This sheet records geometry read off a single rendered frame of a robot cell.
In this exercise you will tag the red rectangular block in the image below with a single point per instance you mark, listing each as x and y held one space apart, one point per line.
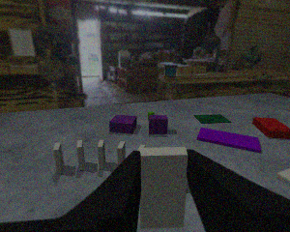
271 127

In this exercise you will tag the purple cube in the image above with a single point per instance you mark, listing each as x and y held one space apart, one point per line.
158 124

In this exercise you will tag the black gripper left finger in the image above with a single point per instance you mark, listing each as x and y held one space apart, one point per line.
112 207

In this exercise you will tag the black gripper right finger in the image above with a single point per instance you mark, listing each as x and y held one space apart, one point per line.
228 202

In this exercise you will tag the green flat rectangular tile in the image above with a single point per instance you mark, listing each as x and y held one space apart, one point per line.
204 119

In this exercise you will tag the purple flat rectangular block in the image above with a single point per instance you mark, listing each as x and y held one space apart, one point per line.
229 139

